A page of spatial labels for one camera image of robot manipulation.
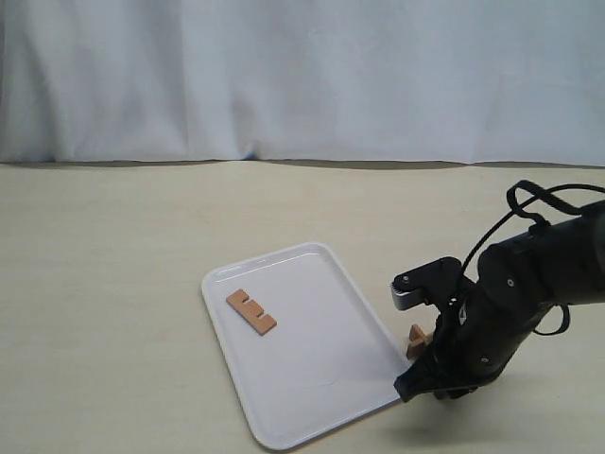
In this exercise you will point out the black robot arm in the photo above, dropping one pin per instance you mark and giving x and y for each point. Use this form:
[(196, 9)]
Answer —
[(552, 265)]

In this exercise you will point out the white cloth backdrop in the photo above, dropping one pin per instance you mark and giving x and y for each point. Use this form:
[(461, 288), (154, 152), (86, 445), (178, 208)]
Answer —
[(455, 81)]

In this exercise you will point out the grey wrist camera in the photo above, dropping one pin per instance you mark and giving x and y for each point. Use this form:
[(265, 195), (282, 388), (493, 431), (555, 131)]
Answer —
[(431, 284)]

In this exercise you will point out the white plastic tray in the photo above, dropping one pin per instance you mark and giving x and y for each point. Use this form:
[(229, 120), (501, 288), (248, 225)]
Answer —
[(329, 360)]

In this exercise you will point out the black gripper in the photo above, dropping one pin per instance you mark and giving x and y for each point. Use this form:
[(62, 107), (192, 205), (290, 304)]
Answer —
[(474, 340)]

